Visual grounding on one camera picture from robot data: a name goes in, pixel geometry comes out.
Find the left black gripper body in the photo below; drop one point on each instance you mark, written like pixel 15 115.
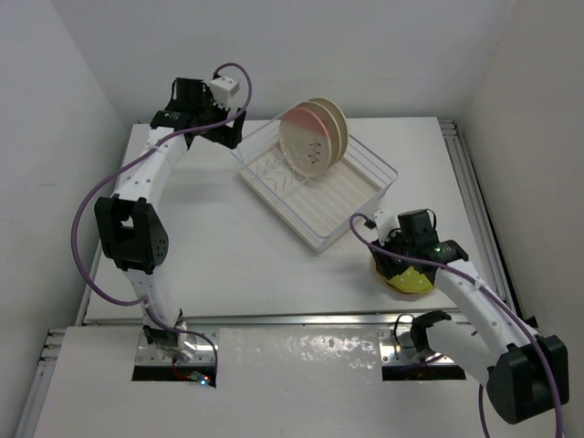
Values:
pixel 211 115

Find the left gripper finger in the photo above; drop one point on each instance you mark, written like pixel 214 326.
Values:
pixel 236 130
pixel 227 138

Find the cream plate green rim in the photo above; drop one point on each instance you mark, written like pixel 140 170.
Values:
pixel 330 124

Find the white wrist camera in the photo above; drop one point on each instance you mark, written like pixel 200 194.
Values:
pixel 385 223
pixel 223 90

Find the white wire dish rack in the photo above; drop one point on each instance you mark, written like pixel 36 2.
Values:
pixel 263 138

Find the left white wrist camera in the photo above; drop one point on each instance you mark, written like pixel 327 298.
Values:
pixel 223 90

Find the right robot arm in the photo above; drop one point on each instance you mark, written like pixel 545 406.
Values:
pixel 523 372

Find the cream plate pink rim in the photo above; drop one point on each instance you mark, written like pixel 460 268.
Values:
pixel 305 142

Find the orange dotted plate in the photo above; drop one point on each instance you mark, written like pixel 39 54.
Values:
pixel 388 285

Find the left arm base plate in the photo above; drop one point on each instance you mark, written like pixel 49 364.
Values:
pixel 192 351

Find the cream plate yellow rim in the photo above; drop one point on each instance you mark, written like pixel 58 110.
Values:
pixel 341 120

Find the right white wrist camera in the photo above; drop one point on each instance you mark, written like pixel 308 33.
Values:
pixel 385 223

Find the small circuit board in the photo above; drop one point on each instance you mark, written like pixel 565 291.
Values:
pixel 182 373

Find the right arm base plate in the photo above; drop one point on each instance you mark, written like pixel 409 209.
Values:
pixel 397 349

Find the green dotted plate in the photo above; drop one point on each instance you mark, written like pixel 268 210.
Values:
pixel 413 280

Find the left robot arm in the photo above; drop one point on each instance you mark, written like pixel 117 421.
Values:
pixel 131 232

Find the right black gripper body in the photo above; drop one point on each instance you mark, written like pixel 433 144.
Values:
pixel 391 265

